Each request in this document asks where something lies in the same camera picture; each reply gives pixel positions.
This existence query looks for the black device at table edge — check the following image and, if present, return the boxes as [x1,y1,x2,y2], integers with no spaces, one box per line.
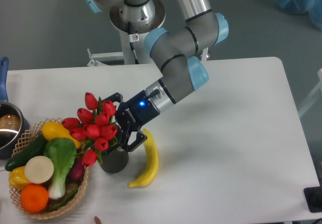
[303,186,321,213]

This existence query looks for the dark green cucumber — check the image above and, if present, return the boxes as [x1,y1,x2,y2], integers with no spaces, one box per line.
[5,134,47,172]

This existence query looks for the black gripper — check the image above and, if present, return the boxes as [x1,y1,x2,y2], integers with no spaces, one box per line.
[102,90,160,152]

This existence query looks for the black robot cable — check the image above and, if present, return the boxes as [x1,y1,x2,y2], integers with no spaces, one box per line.
[127,21,139,65]

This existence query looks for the orange fruit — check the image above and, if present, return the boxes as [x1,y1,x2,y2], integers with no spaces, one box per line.
[20,184,49,213]

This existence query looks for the green chili pepper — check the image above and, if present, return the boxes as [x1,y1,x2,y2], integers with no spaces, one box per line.
[47,188,78,212]

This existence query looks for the dark grey ribbed vase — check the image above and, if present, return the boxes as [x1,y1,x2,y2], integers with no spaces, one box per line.
[98,124,129,174]

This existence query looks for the white metal frame right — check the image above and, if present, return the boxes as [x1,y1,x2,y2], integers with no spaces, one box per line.
[297,68,321,118]

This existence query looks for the red tulip bouquet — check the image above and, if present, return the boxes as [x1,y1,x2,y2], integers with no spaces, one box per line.
[62,92,118,167]

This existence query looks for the person fingertip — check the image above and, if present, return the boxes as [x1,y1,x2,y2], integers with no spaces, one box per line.
[94,216,102,224]

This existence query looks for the yellow bell pepper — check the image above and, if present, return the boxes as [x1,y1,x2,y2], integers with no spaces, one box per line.
[9,166,32,190]

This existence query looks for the white round radish slice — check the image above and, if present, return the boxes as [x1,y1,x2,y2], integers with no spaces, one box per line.
[24,156,54,184]

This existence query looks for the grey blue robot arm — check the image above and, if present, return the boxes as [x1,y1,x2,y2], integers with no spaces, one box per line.
[86,0,229,152]

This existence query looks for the green bok choy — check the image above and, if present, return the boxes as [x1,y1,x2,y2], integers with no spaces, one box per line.
[44,137,76,199]

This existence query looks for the dark blue saucepan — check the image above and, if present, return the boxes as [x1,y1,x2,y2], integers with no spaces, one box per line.
[1,57,30,160]

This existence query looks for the yellow plastic banana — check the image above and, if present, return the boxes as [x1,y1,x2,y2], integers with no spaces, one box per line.
[127,129,159,188]

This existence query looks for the yellow squash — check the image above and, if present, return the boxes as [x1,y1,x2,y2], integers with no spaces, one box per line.
[41,121,82,149]

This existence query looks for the purple red onion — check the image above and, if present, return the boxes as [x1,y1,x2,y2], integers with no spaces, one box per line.
[69,158,85,181]

